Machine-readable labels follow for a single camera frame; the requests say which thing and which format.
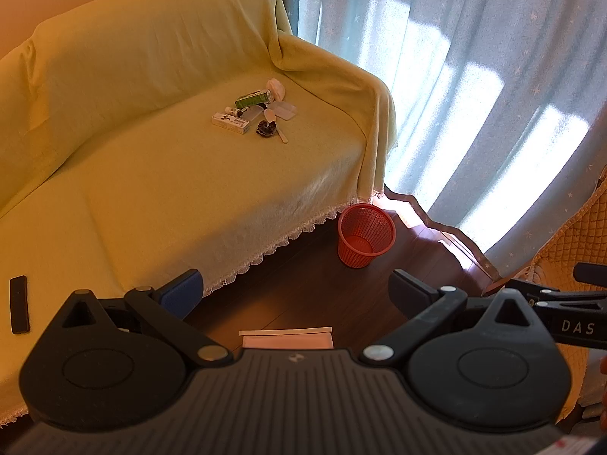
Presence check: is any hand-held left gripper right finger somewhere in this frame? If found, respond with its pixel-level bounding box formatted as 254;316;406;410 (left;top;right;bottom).
358;269;536;366

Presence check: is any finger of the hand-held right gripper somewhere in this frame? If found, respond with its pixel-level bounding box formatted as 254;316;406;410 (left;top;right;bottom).
573;262;607;288
503;279;607;310

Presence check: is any red plastic mesh basket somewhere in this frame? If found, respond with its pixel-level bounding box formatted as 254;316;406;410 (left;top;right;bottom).
338;203;396;269

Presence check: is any light blue star curtain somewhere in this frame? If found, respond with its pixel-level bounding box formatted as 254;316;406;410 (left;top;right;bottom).
263;0;607;268

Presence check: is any pink plastic spoon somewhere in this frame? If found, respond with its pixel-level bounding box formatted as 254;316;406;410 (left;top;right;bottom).
264;109;289;144

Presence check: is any clear plastic case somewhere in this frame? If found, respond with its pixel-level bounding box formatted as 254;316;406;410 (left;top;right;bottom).
269;99;299;121

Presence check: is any yellow quilted chair cover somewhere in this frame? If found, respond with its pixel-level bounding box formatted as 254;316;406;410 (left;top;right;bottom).
481;163;607;418

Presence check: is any flat white pink box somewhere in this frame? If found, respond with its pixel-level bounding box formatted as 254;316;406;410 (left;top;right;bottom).
238;325;335;351

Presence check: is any white medicine box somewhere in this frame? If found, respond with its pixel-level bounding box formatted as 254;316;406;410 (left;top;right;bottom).
211;112;251;136

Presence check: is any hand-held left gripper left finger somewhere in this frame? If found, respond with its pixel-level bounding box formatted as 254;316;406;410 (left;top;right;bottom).
59;269;233;366

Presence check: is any sofa with yellow-green cover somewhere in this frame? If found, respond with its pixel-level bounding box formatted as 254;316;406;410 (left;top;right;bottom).
0;0;399;430

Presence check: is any black phone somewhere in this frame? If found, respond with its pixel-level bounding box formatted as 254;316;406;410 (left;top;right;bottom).
9;275;31;335

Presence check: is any green medicine box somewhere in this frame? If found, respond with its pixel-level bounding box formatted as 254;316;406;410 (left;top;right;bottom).
234;90;274;109

